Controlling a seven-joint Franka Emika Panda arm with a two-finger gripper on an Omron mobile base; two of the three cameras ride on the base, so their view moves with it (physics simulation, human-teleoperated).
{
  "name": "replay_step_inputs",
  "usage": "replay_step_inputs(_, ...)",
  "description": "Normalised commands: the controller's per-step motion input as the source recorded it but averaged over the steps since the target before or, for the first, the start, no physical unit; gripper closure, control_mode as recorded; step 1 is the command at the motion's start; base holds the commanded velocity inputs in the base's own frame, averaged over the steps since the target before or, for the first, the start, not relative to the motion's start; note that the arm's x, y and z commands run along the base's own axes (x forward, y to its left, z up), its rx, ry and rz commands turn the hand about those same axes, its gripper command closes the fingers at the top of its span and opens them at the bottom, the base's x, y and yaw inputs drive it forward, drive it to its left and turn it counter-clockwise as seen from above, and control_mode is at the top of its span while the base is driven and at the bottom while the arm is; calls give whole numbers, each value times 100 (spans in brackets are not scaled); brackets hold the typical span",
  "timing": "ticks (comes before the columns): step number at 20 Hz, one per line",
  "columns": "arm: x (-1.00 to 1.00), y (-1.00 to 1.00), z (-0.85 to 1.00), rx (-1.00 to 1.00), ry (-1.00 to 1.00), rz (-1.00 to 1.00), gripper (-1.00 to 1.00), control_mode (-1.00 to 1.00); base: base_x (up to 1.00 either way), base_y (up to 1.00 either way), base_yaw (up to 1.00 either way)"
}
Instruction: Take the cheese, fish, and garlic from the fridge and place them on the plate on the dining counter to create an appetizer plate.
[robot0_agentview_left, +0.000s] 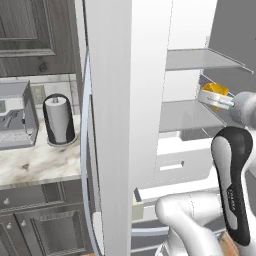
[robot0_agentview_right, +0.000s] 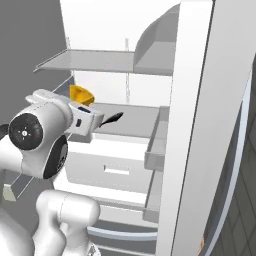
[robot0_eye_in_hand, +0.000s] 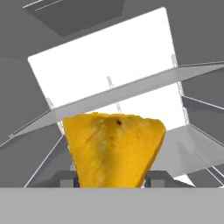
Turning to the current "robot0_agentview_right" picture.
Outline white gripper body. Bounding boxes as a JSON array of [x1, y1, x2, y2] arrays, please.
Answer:
[[87, 111, 106, 137]]

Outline black fish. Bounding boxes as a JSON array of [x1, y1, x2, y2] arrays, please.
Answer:
[[100, 112, 125, 128]]

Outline yellow cheese wedge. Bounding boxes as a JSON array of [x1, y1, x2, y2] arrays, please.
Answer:
[[69, 84, 96, 107]]

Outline grey fridge shelf above drawer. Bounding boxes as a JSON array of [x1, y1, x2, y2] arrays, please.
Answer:
[[68, 101, 162, 140]]

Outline white fridge drawer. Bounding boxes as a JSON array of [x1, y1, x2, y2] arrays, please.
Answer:
[[64, 132, 152, 195]]

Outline grey glass fridge shelf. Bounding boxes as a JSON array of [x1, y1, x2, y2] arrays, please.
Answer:
[[33, 48, 136, 74]]

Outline white fridge cabinet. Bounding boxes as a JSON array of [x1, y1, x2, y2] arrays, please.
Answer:
[[33, 0, 183, 256]]

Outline white fridge door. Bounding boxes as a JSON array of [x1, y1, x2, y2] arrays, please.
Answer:
[[155, 0, 256, 256]]

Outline grey fridge door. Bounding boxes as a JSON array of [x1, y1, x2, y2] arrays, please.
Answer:
[[0, 0, 75, 234]]

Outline tall grey door bin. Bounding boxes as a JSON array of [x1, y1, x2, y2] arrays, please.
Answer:
[[133, 4, 181, 77]]

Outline low grey door bin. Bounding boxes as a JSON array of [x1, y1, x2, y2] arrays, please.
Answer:
[[142, 170, 165, 224]]

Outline white freezer drawer front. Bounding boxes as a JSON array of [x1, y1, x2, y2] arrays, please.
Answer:
[[85, 203, 160, 256]]

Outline pale beige block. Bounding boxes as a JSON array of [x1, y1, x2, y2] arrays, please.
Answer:
[[2, 183, 17, 203]]

